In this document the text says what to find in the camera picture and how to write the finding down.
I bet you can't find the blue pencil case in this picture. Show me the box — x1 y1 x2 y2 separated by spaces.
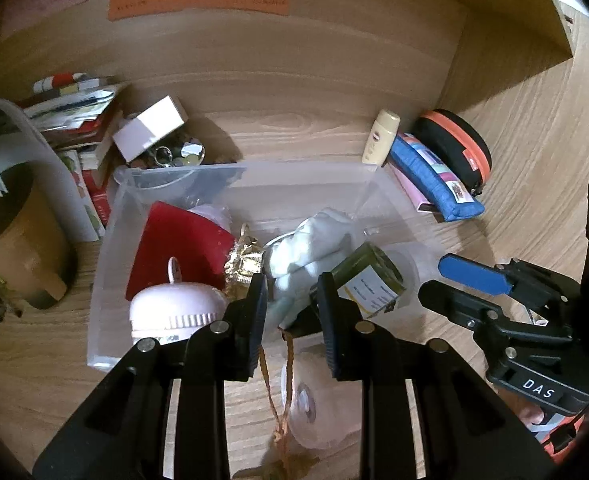
387 132 486 222

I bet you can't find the pink ribbed round gadget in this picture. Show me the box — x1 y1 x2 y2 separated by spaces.
128 256 230 347

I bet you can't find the cream lotion tube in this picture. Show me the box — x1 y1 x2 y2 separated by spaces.
361 109 401 166

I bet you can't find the person's right hand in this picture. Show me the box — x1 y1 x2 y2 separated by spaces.
518 404 546 427

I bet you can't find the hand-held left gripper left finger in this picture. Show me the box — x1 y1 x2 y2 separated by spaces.
33 272 270 480

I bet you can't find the red pouch with gold trim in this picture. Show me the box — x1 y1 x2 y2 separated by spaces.
125 201 266 302

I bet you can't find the pink notebook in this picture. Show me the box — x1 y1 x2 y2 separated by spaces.
389 162 437 216

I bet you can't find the stack of books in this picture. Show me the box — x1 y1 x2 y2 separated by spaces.
17 72 130 241

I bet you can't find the light blue soft item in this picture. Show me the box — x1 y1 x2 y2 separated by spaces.
267 285 316 332

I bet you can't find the pink paper note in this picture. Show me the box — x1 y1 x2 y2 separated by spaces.
0 0 91 41

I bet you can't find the green jar with label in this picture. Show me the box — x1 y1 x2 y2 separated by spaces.
331 242 406 318

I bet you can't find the brown cord with clasp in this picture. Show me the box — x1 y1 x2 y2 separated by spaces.
257 305 325 480

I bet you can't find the black and orange case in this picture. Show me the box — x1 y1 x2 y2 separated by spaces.
414 109 492 196

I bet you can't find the white cloth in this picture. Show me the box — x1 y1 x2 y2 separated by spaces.
264 207 355 287

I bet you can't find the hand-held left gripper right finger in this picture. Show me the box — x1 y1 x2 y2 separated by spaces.
317 271 557 480

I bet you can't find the clear plastic container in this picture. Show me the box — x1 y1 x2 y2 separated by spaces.
87 161 420 372

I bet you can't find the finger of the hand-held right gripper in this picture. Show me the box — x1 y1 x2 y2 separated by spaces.
438 254 518 297
417 280 506 333

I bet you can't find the brown glass mug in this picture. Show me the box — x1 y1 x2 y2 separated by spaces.
0 162 78 310

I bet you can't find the clear bowl with trinkets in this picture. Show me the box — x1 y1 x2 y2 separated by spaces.
113 135 208 187

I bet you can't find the small white box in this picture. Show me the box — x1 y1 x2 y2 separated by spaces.
112 95 189 162

